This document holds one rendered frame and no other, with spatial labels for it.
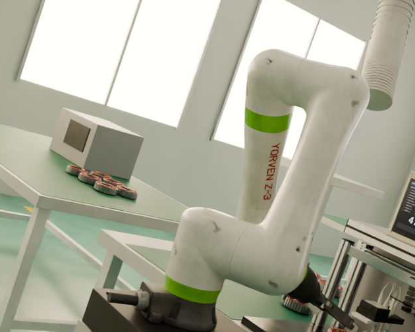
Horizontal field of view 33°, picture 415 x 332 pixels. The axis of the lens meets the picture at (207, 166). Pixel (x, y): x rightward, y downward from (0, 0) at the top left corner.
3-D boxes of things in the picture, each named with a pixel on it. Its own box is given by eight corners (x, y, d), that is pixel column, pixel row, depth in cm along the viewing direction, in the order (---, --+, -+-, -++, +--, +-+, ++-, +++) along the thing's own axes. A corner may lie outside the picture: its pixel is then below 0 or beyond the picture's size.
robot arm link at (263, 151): (255, 136, 163) (299, 130, 167) (236, 114, 172) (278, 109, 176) (241, 260, 182) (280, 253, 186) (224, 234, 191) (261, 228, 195)
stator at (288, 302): (281, 299, 247) (284, 289, 247) (311, 310, 246) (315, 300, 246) (279, 306, 236) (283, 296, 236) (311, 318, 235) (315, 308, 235)
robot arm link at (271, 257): (287, 300, 140) (377, 64, 151) (213, 271, 146) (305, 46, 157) (297, 309, 151) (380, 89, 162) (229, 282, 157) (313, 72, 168)
